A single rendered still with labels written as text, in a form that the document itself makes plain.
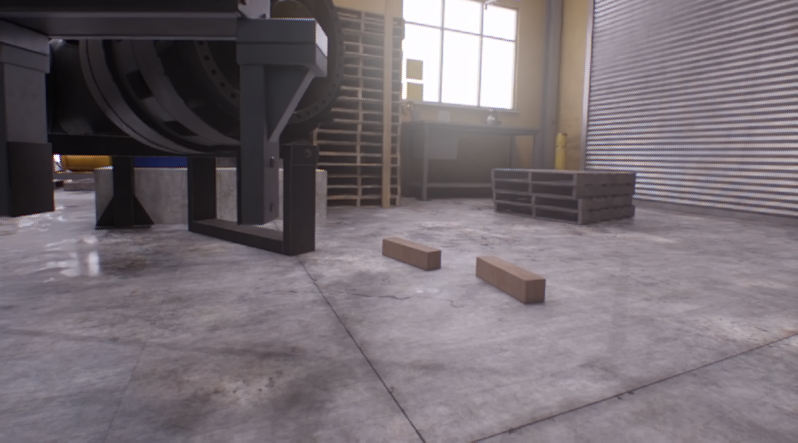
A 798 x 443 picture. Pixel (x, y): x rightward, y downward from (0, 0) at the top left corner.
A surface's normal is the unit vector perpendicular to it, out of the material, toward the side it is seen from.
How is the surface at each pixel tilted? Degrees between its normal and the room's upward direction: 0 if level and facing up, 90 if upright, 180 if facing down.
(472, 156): 90
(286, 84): 90
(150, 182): 90
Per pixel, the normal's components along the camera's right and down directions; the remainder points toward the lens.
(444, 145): 0.40, 0.09
